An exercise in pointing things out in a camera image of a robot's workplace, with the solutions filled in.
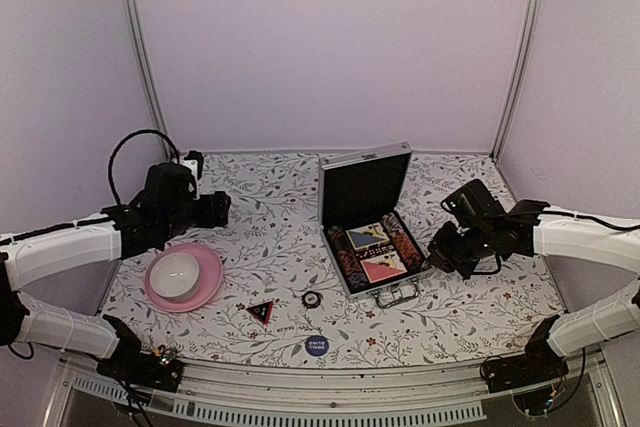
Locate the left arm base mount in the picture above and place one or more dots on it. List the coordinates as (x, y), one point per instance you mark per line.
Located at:
(159, 369)

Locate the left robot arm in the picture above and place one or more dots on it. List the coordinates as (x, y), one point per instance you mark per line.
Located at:
(169, 204)

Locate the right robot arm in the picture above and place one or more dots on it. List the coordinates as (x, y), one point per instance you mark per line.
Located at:
(482, 228)

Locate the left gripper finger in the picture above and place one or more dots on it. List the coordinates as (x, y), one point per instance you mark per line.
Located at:
(218, 218)
(221, 203)

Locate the chip row in case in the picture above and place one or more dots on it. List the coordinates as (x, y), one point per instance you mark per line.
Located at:
(349, 265)

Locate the blue small blind button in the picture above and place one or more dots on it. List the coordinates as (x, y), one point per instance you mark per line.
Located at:
(317, 345)

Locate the right aluminium frame post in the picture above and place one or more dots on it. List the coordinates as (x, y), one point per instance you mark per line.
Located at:
(531, 14)

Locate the red card deck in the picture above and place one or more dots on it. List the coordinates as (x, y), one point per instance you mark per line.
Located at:
(383, 267)

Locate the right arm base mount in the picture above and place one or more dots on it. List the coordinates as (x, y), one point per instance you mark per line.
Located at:
(538, 363)

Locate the blue peach chip stack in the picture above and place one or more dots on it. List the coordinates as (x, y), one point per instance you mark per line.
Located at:
(392, 226)

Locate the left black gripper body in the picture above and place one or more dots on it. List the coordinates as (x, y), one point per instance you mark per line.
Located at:
(203, 219)

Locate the orange black chip roll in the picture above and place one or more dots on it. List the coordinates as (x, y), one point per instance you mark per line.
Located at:
(408, 252)

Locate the left aluminium frame post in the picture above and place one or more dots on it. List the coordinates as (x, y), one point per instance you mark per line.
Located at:
(134, 21)

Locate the white bowl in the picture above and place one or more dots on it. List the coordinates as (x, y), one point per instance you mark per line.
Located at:
(174, 276)

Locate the front aluminium rail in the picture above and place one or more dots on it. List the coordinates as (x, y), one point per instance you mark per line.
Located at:
(439, 395)

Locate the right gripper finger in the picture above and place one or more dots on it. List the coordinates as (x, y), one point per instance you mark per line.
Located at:
(436, 260)
(438, 246)

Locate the white dealer button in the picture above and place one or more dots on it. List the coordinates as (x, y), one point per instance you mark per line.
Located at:
(286, 332)

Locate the black triangle button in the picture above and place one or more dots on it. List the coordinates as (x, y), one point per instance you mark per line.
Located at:
(261, 312)

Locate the red dice row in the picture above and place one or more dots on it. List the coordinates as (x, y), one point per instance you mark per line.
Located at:
(374, 251)

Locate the aluminium poker case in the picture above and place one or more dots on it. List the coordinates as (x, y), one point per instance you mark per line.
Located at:
(357, 189)

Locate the pink plate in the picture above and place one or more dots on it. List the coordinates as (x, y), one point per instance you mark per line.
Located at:
(211, 276)

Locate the aluminium frame post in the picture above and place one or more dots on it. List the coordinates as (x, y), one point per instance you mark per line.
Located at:
(134, 21)
(531, 14)

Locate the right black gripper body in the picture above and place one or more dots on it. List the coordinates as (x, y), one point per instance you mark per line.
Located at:
(464, 250)

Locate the short chip stack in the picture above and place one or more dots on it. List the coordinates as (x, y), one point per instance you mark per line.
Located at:
(311, 299)

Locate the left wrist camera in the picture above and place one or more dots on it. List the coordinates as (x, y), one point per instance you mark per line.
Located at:
(194, 162)

